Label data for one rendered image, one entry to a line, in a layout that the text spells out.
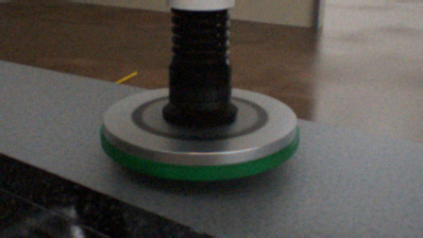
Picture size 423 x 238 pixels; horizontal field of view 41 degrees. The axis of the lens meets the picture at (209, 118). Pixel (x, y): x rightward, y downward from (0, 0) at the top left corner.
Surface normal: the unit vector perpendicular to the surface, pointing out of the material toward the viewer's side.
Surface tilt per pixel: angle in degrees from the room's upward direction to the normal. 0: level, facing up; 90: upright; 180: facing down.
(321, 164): 0
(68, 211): 45
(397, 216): 0
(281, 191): 0
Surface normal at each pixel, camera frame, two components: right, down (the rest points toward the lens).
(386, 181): 0.01, -0.94
